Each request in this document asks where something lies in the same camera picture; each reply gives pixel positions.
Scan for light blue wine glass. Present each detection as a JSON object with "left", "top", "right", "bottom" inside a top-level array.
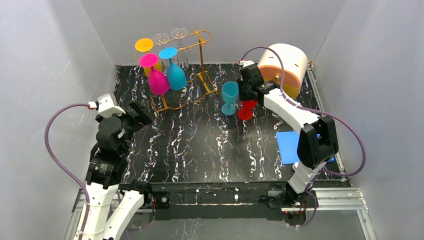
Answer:
[{"left": 221, "top": 81, "right": 239, "bottom": 116}]

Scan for red wine glass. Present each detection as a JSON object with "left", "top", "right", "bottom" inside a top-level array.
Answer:
[{"left": 237, "top": 100, "right": 258, "bottom": 121}]

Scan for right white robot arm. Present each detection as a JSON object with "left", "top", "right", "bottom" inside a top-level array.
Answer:
[{"left": 236, "top": 60, "right": 339, "bottom": 204}]

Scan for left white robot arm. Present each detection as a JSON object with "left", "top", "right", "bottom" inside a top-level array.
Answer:
[{"left": 74, "top": 100, "right": 153, "bottom": 240}]

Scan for magenta wine glass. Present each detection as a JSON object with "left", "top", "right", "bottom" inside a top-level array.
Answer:
[{"left": 139, "top": 53, "right": 170, "bottom": 95}]

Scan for clear wine glass right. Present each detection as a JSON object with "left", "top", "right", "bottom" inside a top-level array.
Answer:
[{"left": 171, "top": 27, "right": 189, "bottom": 71}]

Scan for clear wine glass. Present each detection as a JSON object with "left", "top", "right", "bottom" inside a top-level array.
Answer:
[
  {"left": 171, "top": 27, "right": 189, "bottom": 71},
  {"left": 152, "top": 32, "right": 170, "bottom": 52}
]

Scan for teal blue wine glass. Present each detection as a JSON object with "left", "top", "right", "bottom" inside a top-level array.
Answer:
[{"left": 159, "top": 47, "right": 188, "bottom": 91}]

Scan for yellow wine glass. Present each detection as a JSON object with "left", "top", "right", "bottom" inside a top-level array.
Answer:
[{"left": 134, "top": 38, "right": 163, "bottom": 77}]

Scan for clear wine glass left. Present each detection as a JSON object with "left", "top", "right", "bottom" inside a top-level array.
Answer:
[{"left": 152, "top": 32, "right": 170, "bottom": 52}]

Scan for round pastel drawer cabinet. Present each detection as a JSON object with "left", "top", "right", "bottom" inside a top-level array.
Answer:
[{"left": 257, "top": 43, "right": 309, "bottom": 99}]

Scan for blue flat board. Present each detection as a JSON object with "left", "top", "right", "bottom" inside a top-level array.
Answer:
[{"left": 275, "top": 130, "right": 336, "bottom": 166}]

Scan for small white bar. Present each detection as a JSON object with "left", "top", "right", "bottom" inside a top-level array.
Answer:
[{"left": 292, "top": 162, "right": 299, "bottom": 171}]

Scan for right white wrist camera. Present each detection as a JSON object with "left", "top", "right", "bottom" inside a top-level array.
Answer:
[{"left": 239, "top": 60, "right": 255, "bottom": 68}]

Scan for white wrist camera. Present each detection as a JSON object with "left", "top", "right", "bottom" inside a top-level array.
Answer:
[
  {"left": 88, "top": 93, "right": 125, "bottom": 118},
  {"left": 239, "top": 60, "right": 255, "bottom": 68}
]

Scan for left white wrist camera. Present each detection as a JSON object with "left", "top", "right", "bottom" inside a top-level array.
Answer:
[{"left": 88, "top": 93, "right": 125, "bottom": 118}]

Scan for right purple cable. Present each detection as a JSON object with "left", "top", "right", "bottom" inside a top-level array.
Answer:
[{"left": 239, "top": 46, "right": 368, "bottom": 229}]

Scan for gold wire wine glass rack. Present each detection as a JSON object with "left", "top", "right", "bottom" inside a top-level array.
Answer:
[{"left": 149, "top": 26, "right": 218, "bottom": 113}]

